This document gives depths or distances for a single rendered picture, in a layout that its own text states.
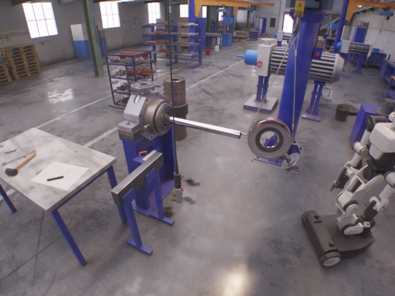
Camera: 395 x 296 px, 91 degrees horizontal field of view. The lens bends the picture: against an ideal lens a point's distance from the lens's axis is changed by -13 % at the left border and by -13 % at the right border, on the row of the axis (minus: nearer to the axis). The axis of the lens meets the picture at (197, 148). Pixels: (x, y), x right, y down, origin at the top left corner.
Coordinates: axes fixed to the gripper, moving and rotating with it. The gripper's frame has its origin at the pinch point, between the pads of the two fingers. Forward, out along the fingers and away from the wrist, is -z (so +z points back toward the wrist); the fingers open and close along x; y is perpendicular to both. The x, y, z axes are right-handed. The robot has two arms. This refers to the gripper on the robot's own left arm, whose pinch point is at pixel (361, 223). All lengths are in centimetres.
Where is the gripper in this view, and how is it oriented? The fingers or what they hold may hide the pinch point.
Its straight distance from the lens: 230.6
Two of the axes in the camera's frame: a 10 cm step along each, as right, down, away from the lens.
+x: -9.8, -1.6, -1.2
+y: 0.1, 5.3, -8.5
